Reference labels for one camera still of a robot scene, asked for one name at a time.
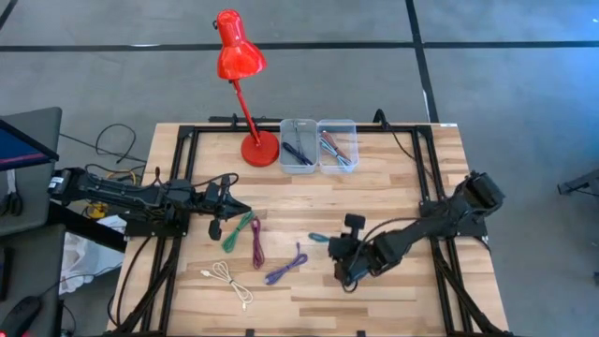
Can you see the grey desk top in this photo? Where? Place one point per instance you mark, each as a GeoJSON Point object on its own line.
{"type": "Point", "coordinates": [33, 262]}
{"type": "Point", "coordinates": [39, 201]}

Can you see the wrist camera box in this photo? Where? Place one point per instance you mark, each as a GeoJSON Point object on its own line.
{"type": "Point", "coordinates": [355, 221]}
{"type": "Point", "coordinates": [214, 230]}

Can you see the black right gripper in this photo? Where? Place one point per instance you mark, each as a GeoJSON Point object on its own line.
{"type": "Point", "coordinates": [360, 259]}

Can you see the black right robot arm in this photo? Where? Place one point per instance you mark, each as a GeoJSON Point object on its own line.
{"type": "Point", "coordinates": [421, 229]}

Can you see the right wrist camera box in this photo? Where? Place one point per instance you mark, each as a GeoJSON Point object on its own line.
{"type": "Point", "coordinates": [355, 221]}

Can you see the red desk lamp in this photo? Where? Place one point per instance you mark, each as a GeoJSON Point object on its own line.
{"type": "Point", "coordinates": [239, 56]}

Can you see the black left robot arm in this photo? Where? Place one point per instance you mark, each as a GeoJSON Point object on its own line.
{"type": "Point", "coordinates": [117, 194]}

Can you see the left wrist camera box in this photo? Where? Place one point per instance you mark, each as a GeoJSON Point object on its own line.
{"type": "Point", "coordinates": [214, 230]}

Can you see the left clear plastic bin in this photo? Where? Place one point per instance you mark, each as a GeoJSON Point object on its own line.
{"type": "Point", "coordinates": [309, 136]}

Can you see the white plastic bag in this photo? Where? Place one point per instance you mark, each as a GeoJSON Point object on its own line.
{"type": "Point", "coordinates": [84, 257]}

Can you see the clear plastic bin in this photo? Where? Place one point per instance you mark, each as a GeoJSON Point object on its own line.
{"type": "Point", "coordinates": [351, 133]}
{"type": "Point", "coordinates": [309, 136]}

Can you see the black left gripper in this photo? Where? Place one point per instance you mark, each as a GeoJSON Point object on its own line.
{"type": "Point", "coordinates": [216, 199]}

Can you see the black aluminium table frame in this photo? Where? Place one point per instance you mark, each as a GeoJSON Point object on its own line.
{"type": "Point", "coordinates": [210, 127]}

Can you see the blue screen monitor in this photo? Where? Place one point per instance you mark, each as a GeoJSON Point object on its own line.
{"type": "Point", "coordinates": [18, 150]}

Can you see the black computer mouse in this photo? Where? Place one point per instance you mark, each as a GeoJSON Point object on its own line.
{"type": "Point", "coordinates": [18, 316]}

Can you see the black clamp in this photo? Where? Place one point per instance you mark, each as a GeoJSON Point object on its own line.
{"type": "Point", "coordinates": [381, 117]}

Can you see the black desk rail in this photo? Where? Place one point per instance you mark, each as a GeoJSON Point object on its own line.
{"type": "Point", "coordinates": [84, 227]}

